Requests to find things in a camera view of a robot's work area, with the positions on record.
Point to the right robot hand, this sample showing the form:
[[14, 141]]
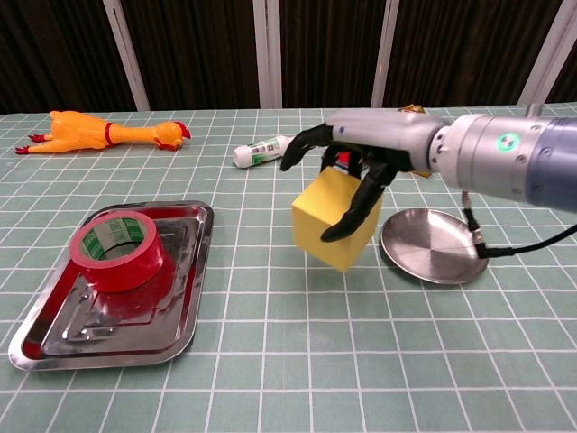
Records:
[[383, 131]]

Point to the yellow cube block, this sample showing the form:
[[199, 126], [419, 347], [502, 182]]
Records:
[[315, 225]]

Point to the red tape roll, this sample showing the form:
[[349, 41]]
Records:
[[121, 275]]

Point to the gold foil snack package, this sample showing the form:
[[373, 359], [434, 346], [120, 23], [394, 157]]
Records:
[[412, 108]]

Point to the red flat rectangular box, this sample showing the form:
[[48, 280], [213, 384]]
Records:
[[343, 160]]

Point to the white bottle green label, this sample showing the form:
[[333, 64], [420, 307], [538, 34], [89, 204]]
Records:
[[259, 151]]

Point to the round steel plate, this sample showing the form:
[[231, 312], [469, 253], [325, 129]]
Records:
[[428, 261]]

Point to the dark pleated curtain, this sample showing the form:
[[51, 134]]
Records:
[[203, 54]]

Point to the green checked tablecloth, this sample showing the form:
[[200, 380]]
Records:
[[315, 361]]

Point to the orange rubber chicken toy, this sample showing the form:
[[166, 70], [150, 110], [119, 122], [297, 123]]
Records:
[[81, 133]]

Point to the rectangular steel tray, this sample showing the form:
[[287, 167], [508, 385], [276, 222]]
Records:
[[135, 334]]

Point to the white frame post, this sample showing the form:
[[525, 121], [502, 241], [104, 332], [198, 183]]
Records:
[[128, 58], [267, 54], [550, 49], [385, 54]]

